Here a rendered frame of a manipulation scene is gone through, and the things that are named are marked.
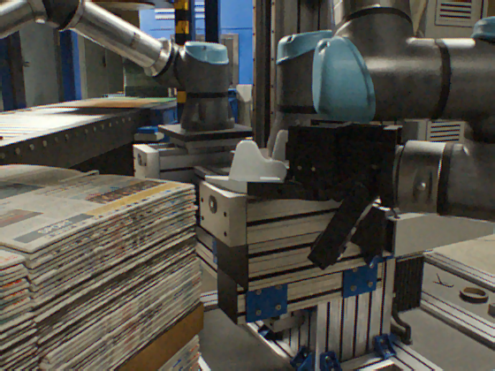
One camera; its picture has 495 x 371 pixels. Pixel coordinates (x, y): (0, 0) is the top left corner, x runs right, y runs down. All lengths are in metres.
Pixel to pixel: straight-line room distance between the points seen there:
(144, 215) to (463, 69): 0.37
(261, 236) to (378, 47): 0.51
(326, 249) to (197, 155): 0.82
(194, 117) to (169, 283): 0.75
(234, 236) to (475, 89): 0.51
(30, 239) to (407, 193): 0.36
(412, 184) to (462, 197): 0.05
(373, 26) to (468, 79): 0.09
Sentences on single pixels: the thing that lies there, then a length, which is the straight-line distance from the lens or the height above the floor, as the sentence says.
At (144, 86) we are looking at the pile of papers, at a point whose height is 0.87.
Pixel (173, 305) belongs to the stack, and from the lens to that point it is 0.69.
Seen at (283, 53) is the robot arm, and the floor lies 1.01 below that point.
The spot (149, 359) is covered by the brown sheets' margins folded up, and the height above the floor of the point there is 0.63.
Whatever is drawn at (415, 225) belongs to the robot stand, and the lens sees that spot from 0.93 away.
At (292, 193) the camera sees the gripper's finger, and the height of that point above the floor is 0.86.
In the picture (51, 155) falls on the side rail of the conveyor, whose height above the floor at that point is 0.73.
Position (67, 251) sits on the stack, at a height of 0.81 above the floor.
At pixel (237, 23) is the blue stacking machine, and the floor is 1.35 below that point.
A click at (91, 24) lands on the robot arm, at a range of 1.34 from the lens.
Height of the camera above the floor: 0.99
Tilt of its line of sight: 13 degrees down
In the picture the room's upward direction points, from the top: straight up
